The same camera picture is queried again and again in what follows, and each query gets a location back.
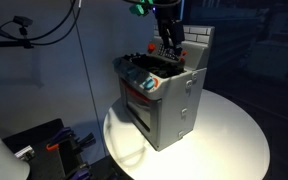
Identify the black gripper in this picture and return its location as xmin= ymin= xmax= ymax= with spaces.
xmin=154 ymin=1 xmax=186 ymax=57

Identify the grey toy stove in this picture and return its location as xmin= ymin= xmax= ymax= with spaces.
xmin=112 ymin=24 xmax=216 ymax=153

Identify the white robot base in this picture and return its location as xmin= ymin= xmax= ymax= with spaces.
xmin=0 ymin=116 xmax=32 ymax=180

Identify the red round stove knob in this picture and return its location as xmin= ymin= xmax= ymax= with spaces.
xmin=146 ymin=42 xmax=157 ymax=54

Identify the black stove burner grate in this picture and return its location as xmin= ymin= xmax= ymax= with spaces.
xmin=123 ymin=52 xmax=186 ymax=80

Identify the blue lever stove knob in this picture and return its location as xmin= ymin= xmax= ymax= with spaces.
xmin=125 ymin=65 xmax=138 ymax=79

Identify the blue round stove knob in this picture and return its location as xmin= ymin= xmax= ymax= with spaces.
xmin=112 ymin=57 xmax=124 ymax=69

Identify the round white table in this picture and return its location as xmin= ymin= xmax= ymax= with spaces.
xmin=102 ymin=88 xmax=271 ymax=180

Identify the orange clamp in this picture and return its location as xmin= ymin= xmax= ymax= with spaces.
xmin=45 ymin=142 xmax=60 ymax=152

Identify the black equipment box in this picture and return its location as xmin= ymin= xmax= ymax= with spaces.
xmin=2 ymin=118 xmax=100 ymax=180

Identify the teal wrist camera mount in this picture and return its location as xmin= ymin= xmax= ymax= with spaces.
xmin=129 ymin=2 xmax=152 ymax=17

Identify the blue knob with orange ring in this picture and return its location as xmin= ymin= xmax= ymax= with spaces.
xmin=141 ymin=76 xmax=160 ymax=91

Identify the orange oven door handle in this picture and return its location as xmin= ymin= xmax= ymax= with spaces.
xmin=121 ymin=81 xmax=148 ymax=104

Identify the black hanging cable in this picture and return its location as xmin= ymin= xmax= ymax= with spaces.
xmin=30 ymin=0 xmax=83 ymax=47
xmin=30 ymin=0 xmax=78 ymax=42

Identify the black camera on stand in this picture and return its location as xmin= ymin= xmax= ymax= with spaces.
xmin=12 ymin=14 xmax=34 ymax=36

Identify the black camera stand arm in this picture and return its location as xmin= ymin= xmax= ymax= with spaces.
xmin=0 ymin=20 xmax=35 ymax=50

